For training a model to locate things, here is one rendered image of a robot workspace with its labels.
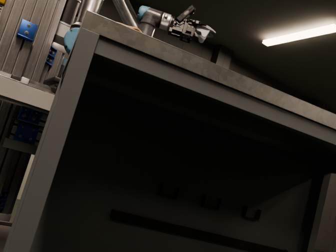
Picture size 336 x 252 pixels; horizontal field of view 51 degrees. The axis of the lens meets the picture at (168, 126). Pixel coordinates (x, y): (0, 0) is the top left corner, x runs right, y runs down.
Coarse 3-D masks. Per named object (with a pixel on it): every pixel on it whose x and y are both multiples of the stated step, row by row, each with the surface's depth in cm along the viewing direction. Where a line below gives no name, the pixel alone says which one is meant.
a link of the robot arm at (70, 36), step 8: (88, 0) 154; (96, 0) 155; (80, 8) 155; (88, 8) 153; (96, 8) 155; (80, 16) 153; (72, 24) 152; (80, 24) 151; (72, 32) 149; (64, 40) 149; (72, 40) 149; (64, 48) 152
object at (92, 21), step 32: (96, 32) 73; (128, 32) 76; (96, 64) 116; (192, 64) 81; (160, 96) 137; (192, 96) 122; (256, 96) 87; (288, 96) 91; (224, 128) 152; (256, 128) 146; (320, 160) 170
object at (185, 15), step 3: (189, 6) 162; (192, 6) 162; (186, 9) 162; (189, 9) 162; (192, 9) 162; (183, 12) 161; (186, 12) 161; (189, 12) 162; (192, 12) 163; (180, 15) 161; (183, 15) 161; (186, 15) 161; (189, 15) 165; (177, 18) 160; (180, 18) 160; (183, 18) 161; (186, 18) 165; (180, 21) 161
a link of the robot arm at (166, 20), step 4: (164, 12) 160; (164, 16) 158; (168, 16) 159; (164, 20) 158; (168, 20) 158; (160, 24) 159; (164, 24) 159; (168, 24) 159; (160, 28) 162; (164, 28) 161; (168, 28) 161
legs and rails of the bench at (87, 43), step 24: (96, 48) 74; (120, 48) 76; (72, 72) 72; (144, 72) 78; (168, 72) 80; (192, 72) 82; (72, 96) 71; (216, 96) 84; (240, 96) 86; (264, 120) 91; (288, 120) 91; (48, 144) 70; (48, 168) 70; (24, 216) 68; (24, 240) 68
